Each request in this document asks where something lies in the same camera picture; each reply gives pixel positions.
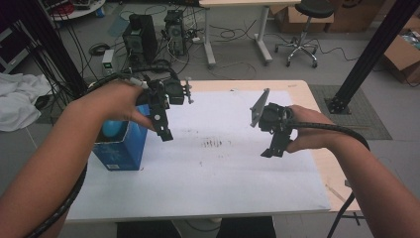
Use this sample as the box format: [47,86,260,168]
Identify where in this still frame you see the flat brown cardboard box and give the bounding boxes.
[269,4,335,34]

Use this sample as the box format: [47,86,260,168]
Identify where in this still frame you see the white paper sheet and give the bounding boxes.
[65,89,332,223]

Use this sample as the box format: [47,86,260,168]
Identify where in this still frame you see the person's right hand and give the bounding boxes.
[285,104,335,154]

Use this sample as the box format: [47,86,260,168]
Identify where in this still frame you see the person's black pants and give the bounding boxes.
[116,216,277,238]

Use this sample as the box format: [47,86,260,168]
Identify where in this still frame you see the blue bottle with white cap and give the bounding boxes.
[101,119,129,139]

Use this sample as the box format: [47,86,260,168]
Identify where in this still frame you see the coiled black cable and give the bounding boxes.
[88,43,111,57]

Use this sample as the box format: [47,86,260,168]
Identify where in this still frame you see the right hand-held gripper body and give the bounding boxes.
[250,87,295,135]

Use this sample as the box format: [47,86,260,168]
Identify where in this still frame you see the hand-held gripper cable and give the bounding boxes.
[286,121,371,238]
[25,67,181,238]

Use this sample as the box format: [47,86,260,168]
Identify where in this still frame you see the black swivel stool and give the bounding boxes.
[274,0,337,69]

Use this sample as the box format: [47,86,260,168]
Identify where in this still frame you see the white power supply unit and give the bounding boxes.
[101,49,116,79]

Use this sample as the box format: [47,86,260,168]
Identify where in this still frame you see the large brown cardboard box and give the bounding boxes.
[325,0,388,34]

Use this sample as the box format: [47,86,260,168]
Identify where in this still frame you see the light wooden table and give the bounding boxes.
[65,79,362,223]

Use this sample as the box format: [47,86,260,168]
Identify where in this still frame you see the round white table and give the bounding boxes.
[46,0,107,22]

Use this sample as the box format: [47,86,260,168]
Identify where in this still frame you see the white cloth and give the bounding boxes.
[0,72,53,133]

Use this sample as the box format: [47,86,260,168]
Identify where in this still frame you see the person's left hand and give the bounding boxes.
[85,80,158,132]

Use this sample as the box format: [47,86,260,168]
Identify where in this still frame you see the left hand-held gripper cable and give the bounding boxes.
[25,67,181,238]

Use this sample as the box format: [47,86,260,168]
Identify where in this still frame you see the small black computer tower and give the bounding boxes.
[163,9,188,57]

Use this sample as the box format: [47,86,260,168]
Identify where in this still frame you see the grey floor mat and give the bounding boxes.
[308,83,393,141]

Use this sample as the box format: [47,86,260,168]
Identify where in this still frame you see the large black computer tower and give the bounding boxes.
[122,14,158,69]

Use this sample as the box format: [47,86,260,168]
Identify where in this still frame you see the thick black frame post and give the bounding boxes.
[325,0,420,115]

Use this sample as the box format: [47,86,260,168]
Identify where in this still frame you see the white desk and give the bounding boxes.
[198,0,302,69]

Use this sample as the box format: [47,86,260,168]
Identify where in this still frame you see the right hand-held gripper cable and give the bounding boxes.
[286,121,371,238]

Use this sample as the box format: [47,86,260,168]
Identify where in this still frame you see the black post with cables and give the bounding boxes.
[9,0,89,102]

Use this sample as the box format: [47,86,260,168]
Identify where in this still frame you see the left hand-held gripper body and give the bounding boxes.
[137,76,194,113]

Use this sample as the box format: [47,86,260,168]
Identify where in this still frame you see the open cardboard box with contents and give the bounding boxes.
[381,16,420,84]

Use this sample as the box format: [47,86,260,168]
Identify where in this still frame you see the blue cardboard box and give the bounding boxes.
[92,103,150,173]

